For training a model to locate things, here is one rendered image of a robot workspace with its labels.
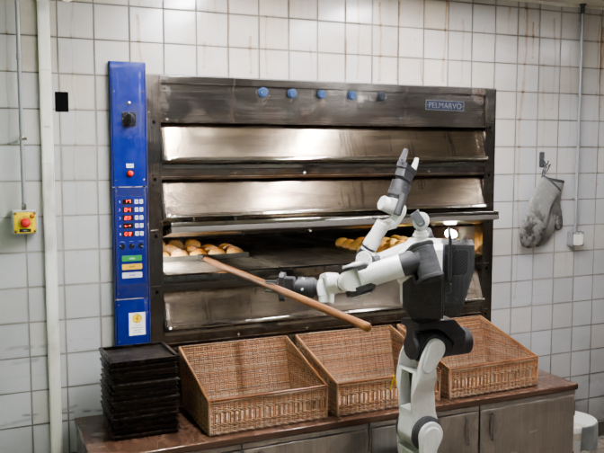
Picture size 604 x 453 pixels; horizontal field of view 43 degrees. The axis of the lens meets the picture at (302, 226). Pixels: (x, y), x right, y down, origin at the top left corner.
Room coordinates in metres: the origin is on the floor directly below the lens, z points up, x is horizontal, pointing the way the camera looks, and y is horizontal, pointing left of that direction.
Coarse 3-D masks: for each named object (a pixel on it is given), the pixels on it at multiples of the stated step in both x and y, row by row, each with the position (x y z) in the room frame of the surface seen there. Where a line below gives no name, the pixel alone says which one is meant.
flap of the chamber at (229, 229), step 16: (256, 224) 3.52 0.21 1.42; (272, 224) 3.55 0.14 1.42; (288, 224) 3.58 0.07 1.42; (304, 224) 3.62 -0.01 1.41; (320, 224) 3.65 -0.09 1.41; (336, 224) 3.69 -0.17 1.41; (352, 224) 3.72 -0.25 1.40; (368, 224) 3.75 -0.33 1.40; (400, 224) 3.89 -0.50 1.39; (448, 224) 4.14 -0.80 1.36
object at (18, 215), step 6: (12, 210) 3.17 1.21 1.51; (18, 210) 3.18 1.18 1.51; (24, 210) 3.18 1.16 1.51; (30, 210) 3.19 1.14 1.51; (36, 210) 3.20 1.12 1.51; (12, 216) 3.16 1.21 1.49; (18, 216) 3.17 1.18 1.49; (24, 216) 3.18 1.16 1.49; (36, 216) 3.20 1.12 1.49; (12, 222) 3.17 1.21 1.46; (18, 222) 3.17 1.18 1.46; (36, 222) 3.20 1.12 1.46; (12, 228) 3.18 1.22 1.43; (18, 228) 3.17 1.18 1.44; (24, 228) 3.18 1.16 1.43; (30, 228) 3.19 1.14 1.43; (36, 228) 3.20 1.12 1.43; (18, 234) 3.17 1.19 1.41; (24, 234) 3.18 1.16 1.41; (30, 234) 3.19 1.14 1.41
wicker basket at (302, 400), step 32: (192, 352) 3.50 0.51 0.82; (224, 352) 3.56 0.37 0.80; (256, 352) 3.62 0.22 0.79; (288, 352) 3.67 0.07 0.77; (192, 384) 3.28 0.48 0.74; (224, 384) 3.51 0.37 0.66; (256, 384) 3.58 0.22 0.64; (288, 384) 3.64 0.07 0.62; (320, 384) 3.33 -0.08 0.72; (192, 416) 3.27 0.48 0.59; (224, 416) 3.09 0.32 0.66; (256, 416) 3.28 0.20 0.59; (288, 416) 3.21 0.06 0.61; (320, 416) 3.27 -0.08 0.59
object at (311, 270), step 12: (324, 264) 3.88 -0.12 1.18; (336, 264) 3.88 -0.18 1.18; (168, 276) 3.50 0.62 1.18; (180, 276) 3.52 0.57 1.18; (192, 276) 3.54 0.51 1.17; (204, 276) 3.57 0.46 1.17; (216, 276) 3.59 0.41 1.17; (228, 276) 3.62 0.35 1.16; (264, 276) 3.69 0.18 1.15; (276, 276) 3.72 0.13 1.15
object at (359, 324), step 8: (208, 256) 3.96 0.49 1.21; (216, 264) 3.78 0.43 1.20; (224, 264) 3.69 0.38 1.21; (232, 272) 3.57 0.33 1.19; (240, 272) 3.47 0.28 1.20; (256, 280) 3.28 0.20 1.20; (264, 280) 3.22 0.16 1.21; (272, 288) 3.11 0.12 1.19; (280, 288) 3.06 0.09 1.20; (288, 296) 2.97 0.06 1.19; (296, 296) 2.91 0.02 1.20; (304, 296) 2.88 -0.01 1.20; (304, 304) 2.84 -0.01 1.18; (312, 304) 2.77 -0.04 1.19; (320, 304) 2.73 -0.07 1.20; (328, 312) 2.65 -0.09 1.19; (336, 312) 2.61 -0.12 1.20; (344, 320) 2.54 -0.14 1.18; (352, 320) 2.50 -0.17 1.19; (360, 320) 2.47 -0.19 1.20; (360, 328) 2.45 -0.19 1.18; (368, 328) 2.42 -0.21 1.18
